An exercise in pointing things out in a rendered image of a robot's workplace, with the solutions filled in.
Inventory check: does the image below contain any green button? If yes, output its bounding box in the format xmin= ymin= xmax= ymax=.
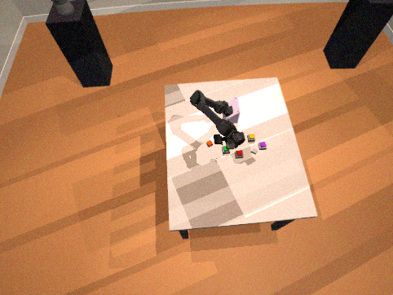
xmin=222 ymin=146 xmax=230 ymax=154

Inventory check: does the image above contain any yellow button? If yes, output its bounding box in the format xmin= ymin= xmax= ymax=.
xmin=247 ymin=134 xmax=256 ymax=142

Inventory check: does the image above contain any red button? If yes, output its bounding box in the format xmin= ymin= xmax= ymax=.
xmin=235 ymin=150 xmax=244 ymax=159

